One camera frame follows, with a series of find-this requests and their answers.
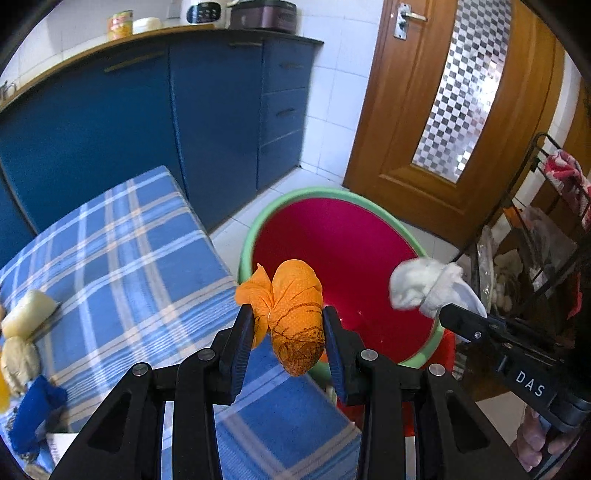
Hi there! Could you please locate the white tissue wad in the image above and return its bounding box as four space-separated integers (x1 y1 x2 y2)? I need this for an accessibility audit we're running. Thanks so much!
389 258 488 320

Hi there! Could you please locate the dark rice cooker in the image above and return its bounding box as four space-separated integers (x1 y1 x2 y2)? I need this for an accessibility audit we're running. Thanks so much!
229 0 297 34

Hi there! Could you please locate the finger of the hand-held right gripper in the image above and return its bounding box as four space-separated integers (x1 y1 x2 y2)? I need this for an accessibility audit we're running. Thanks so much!
438 303 509 345

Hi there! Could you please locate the white electric kettle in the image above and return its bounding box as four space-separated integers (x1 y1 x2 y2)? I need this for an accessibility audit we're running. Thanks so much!
179 0 232 29

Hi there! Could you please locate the pile of white eggs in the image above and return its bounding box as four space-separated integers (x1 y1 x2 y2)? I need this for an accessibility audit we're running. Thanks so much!
493 270 515 315

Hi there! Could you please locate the cream cloth bundle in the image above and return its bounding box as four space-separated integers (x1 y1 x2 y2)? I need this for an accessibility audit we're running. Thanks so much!
1 290 61 337

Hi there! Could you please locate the person's right hand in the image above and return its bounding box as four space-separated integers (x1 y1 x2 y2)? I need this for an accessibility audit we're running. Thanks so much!
516 406 573 472

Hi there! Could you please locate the white paper sheet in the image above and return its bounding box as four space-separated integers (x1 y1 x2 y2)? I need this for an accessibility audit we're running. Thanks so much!
46 431 78 472

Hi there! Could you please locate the clear plastic bag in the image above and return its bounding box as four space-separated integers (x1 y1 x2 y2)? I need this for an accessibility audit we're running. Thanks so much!
475 205 579 319

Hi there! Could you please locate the blue cloth wad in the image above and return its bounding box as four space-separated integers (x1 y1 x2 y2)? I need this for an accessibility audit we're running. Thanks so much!
9 375 69 455

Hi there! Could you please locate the orange cloth wad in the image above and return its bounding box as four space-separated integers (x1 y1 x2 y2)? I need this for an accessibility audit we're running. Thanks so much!
235 258 324 377

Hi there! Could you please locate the red patterned cloth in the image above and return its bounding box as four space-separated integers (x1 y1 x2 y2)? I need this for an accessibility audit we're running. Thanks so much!
542 150 591 213

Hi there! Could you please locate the wooden door with checkered glass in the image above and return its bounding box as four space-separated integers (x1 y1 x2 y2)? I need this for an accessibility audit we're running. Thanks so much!
344 0 568 250

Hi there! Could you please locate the red bucket with green rim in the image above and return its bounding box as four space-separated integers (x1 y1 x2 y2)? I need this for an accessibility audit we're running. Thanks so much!
238 186 441 370

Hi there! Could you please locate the black metal rack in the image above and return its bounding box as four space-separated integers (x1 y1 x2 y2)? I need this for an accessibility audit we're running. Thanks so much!
462 133 591 324

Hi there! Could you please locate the beige wad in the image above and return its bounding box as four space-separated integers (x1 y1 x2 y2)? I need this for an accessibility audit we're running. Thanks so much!
0 336 41 398

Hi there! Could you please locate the blue plaid tablecloth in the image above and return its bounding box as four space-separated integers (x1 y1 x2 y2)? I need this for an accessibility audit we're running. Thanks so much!
0 165 363 480

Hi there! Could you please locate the yellow can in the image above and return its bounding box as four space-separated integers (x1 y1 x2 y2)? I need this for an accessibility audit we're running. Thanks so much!
108 11 134 41

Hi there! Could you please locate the blue kitchen cabinet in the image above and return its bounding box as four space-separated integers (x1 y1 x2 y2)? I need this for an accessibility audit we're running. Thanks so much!
0 33 324 273

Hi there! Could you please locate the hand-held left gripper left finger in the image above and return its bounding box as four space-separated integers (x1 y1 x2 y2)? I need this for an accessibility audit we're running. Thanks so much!
48 305 257 480

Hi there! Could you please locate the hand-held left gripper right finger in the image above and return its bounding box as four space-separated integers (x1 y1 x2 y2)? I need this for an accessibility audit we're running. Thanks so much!
322 305 529 480

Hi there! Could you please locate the metal door handle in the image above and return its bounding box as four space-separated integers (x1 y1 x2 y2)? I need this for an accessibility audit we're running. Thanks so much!
393 2 428 41

